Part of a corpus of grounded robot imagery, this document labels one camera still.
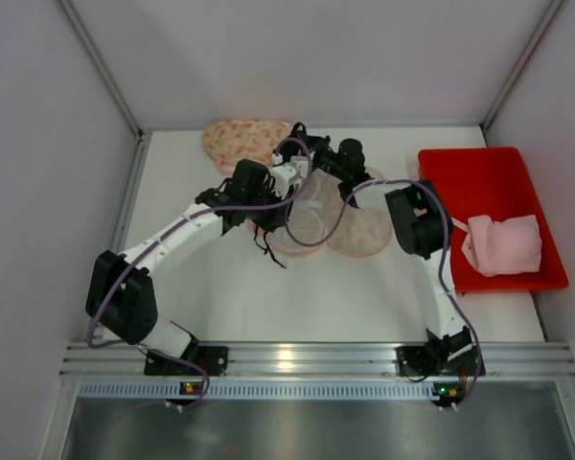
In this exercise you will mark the pink folded cloth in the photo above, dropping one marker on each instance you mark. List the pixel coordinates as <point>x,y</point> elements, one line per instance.
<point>509,247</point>

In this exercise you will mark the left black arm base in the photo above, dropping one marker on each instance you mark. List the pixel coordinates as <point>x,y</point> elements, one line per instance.
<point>212,359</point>

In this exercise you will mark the slotted grey cable duct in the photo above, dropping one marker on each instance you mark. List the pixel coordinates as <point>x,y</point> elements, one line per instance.
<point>272,390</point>

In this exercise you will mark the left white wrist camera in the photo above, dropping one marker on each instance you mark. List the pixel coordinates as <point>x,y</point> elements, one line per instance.
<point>288,173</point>

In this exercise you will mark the black lace bra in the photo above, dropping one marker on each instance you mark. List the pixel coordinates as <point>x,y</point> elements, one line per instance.
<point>261,238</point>

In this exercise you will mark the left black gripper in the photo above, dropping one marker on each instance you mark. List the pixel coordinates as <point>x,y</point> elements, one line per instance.
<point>270,222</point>

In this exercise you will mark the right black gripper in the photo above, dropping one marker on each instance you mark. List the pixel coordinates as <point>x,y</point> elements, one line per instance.
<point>304,147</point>

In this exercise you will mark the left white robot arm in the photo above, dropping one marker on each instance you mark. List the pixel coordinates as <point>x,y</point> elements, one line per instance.
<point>122,297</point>

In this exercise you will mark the floral mesh laundry bag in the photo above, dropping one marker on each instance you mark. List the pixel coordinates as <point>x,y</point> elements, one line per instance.
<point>360,232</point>

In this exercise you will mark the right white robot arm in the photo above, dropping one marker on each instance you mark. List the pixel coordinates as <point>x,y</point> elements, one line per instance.
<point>422,227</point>

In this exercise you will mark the red plastic tray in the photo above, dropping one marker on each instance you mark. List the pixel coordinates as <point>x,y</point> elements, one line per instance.
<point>493,182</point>

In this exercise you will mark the aluminium mounting rail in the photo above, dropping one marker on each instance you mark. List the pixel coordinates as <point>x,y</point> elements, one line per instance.
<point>502,360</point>

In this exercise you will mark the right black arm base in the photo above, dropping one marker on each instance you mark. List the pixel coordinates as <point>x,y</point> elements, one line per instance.
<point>417,361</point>

